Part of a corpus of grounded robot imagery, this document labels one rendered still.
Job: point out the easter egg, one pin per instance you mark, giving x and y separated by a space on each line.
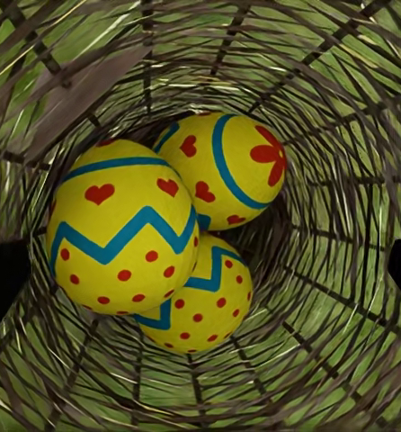
232 165
123 233
209 309

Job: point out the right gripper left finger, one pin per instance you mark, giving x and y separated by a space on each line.
15 268

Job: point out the wicker basket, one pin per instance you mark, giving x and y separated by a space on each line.
77 88

